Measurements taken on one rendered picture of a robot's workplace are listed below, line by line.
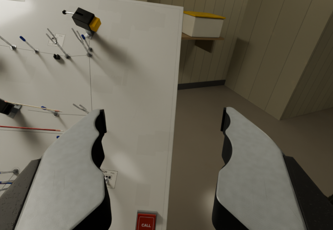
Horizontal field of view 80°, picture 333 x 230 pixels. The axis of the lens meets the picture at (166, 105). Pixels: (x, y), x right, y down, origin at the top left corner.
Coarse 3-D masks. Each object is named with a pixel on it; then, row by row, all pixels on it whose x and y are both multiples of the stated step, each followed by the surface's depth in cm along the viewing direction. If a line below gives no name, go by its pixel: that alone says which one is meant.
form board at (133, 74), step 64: (0, 0) 71; (64, 0) 73; (128, 0) 75; (0, 64) 65; (64, 64) 67; (128, 64) 69; (0, 128) 60; (64, 128) 62; (128, 128) 63; (0, 192) 56; (128, 192) 59
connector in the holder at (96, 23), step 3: (93, 18) 63; (96, 18) 63; (99, 18) 63; (93, 21) 62; (96, 21) 62; (99, 21) 63; (90, 24) 62; (93, 24) 62; (96, 24) 62; (99, 24) 64; (90, 27) 63; (93, 27) 62; (96, 27) 63; (93, 30) 64; (96, 30) 64
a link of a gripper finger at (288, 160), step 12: (288, 156) 8; (288, 168) 8; (300, 168) 8; (300, 180) 7; (300, 192) 7; (312, 192) 7; (300, 204) 6; (312, 204) 6; (324, 204) 6; (312, 216) 6; (324, 216) 6; (312, 228) 6; (324, 228) 6
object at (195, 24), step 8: (184, 16) 289; (192, 16) 272; (200, 16) 267; (208, 16) 272; (216, 16) 278; (184, 24) 291; (192, 24) 273; (200, 24) 275; (208, 24) 280; (216, 24) 285; (184, 32) 294; (192, 32) 276; (200, 32) 281; (208, 32) 286; (216, 32) 291
